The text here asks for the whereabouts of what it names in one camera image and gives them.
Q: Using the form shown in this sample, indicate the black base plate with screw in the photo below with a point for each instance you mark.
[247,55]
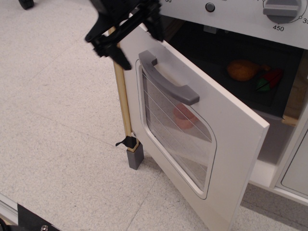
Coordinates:
[29,221]

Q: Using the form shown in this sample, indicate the black tape piece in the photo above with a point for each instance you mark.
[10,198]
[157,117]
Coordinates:
[128,141]

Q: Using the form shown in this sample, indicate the white oven door with window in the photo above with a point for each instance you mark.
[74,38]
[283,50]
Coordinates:
[204,138]

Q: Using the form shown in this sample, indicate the aluminium rail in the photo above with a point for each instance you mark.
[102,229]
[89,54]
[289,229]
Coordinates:
[8,210]

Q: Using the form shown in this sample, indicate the orange toy chicken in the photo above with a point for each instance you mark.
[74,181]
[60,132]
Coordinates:
[245,70]

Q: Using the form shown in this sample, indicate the black caster wheel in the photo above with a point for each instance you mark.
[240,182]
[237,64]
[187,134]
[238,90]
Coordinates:
[26,4]

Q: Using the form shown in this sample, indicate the red green toy vegetable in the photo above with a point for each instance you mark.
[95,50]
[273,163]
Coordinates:
[269,80]

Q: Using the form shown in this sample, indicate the grey temperature knob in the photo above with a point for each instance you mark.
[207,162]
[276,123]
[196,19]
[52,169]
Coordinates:
[282,11]

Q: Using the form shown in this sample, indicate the wooden leg with grey foot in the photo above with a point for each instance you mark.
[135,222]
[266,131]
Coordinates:
[135,155]

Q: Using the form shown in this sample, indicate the white toy kitchen oven body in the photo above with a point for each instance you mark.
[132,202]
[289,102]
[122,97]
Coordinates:
[238,30]

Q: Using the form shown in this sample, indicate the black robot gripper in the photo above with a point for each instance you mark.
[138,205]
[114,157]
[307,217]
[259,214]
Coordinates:
[116,19]

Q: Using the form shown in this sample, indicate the white cabinet door right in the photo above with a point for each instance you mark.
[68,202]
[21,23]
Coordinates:
[295,177]

